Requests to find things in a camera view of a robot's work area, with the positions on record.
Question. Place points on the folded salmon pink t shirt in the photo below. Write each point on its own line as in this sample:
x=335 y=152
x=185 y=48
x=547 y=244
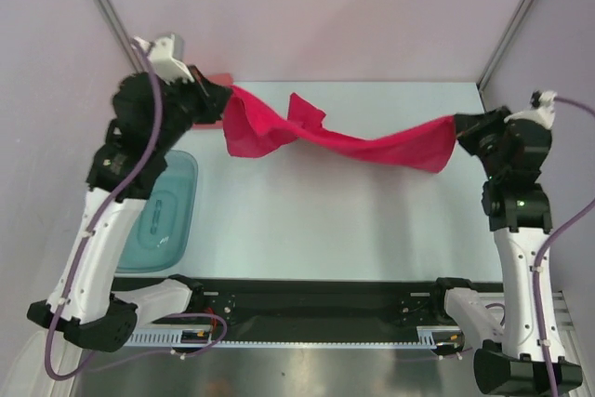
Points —
x=223 y=79

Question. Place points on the left aluminium frame post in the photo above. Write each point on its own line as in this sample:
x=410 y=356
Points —
x=118 y=31

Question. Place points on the aluminium frame post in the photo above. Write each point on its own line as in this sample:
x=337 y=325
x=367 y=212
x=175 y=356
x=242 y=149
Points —
x=519 y=15
x=118 y=31

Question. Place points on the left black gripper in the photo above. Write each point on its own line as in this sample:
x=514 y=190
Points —
x=211 y=97

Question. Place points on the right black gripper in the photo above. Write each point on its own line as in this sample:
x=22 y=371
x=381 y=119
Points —
x=469 y=126

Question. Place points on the red t shirt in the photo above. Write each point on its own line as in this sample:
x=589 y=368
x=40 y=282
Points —
x=252 y=129

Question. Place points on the teal transparent plastic bin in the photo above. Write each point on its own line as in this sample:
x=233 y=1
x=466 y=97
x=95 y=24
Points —
x=158 y=239

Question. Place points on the right aluminium frame post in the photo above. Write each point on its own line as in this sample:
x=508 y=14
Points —
x=519 y=15

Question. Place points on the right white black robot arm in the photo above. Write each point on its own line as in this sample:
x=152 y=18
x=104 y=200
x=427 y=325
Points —
x=523 y=356

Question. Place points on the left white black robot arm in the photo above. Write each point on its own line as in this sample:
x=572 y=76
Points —
x=151 y=116

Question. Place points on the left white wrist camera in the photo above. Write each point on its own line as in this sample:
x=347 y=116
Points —
x=165 y=54

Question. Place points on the white slotted cable duct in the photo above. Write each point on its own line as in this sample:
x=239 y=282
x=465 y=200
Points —
x=424 y=338

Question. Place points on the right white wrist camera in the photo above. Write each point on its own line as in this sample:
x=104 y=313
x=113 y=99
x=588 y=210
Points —
x=541 y=111

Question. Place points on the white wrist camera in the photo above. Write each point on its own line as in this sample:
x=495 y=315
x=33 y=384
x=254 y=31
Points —
x=165 y=54
x=541 y=111

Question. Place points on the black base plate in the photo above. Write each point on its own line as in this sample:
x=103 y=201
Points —
x=323 y=310

